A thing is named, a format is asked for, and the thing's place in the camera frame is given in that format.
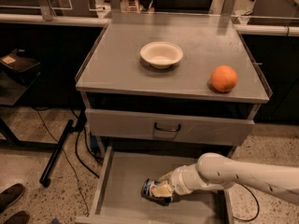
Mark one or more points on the grey open middle drawer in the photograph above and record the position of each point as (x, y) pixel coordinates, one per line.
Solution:
(118, 199)

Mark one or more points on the black drawer handle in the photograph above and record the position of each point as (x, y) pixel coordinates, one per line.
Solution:
(163, 129)

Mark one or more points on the blue pepsi can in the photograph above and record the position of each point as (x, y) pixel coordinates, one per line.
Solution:
(146, 193)

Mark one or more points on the dark shoe upper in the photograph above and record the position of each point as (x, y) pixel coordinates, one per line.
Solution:
(10, 195)

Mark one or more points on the black box on shelf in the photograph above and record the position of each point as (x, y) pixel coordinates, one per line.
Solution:
(19, 67)

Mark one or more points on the white paper bowl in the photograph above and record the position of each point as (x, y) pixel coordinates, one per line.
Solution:
(161, 55)

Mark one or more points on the dark shoe lower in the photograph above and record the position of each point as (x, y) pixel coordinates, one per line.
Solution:
(21, 217)

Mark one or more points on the black metal stand leg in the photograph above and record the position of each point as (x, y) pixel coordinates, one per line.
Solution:
(69, 128)

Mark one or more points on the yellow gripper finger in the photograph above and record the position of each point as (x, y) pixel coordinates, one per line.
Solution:
(161, 190)
(164, 177)

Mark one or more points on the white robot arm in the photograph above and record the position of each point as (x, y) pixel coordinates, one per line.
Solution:
(214, 171)

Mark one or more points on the dark shoe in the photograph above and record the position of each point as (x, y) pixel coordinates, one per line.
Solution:
(21, 217)
(10, 195)

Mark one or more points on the grey upper drawer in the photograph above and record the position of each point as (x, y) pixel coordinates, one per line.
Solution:
(197, 130)

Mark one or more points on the grey drawer cabinet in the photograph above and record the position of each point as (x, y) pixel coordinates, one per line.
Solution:
(178, 83)

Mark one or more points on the orange fruit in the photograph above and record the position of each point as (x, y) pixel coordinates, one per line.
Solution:
(223, 78)

